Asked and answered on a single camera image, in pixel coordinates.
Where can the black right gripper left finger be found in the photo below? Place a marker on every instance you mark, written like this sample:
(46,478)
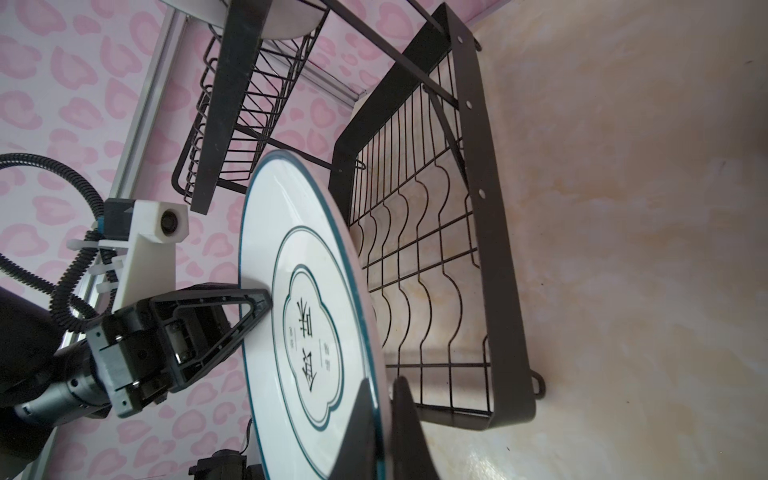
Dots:
(357,457)

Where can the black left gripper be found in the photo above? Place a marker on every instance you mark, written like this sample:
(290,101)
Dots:
(143,352)

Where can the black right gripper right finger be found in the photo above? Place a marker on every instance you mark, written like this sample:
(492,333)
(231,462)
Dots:
(410,452)

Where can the white plate quatrefoil emblem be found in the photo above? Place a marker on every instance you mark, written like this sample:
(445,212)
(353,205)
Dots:
(318,344)

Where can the dark green rim plate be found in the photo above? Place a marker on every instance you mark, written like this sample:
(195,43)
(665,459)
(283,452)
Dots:
(287,19)

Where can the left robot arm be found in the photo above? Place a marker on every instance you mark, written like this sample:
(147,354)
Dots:
(29,337)

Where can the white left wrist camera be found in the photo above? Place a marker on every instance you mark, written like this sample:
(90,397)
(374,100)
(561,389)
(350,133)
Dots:
(145,234)

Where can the black wire dish rack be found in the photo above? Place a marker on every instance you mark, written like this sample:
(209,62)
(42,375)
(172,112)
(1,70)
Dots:
(385,100)

